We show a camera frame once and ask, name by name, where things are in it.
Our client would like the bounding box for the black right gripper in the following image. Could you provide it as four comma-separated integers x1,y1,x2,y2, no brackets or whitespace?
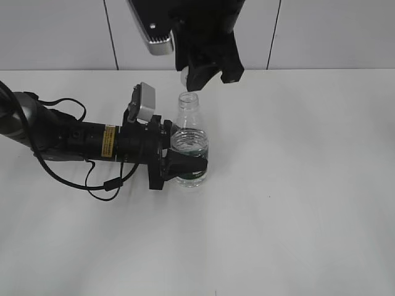
168,1,244,91

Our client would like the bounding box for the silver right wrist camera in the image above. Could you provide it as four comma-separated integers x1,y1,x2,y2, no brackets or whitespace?
127,0,174,56

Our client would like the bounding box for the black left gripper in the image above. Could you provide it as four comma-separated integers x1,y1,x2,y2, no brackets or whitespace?
116,115,209,191

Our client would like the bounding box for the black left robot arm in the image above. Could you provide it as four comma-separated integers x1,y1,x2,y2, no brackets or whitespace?
1,83,208,191

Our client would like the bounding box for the white green bottle cap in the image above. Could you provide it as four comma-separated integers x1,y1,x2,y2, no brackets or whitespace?
180,66,189,89

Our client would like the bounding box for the clear green-label water bottle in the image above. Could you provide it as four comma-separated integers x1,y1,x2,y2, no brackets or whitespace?
170,91,210,188

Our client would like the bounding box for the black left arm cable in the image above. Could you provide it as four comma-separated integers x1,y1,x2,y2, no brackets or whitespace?
0,80,139,202

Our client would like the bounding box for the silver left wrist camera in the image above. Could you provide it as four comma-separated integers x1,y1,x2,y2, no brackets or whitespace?
127,82,156,123

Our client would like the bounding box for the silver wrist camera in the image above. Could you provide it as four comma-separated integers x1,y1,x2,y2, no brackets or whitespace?
127,0,174,56
127,82,156,123

